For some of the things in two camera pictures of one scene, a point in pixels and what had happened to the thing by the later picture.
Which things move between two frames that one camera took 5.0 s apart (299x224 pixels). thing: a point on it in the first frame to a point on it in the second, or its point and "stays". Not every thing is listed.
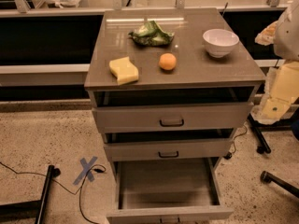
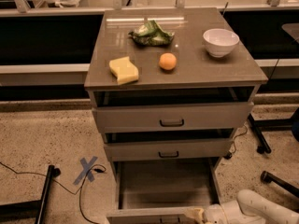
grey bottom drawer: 167,190 stays
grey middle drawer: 168,145 stays
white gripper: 288,36 to 212,215
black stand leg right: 263,145 stays
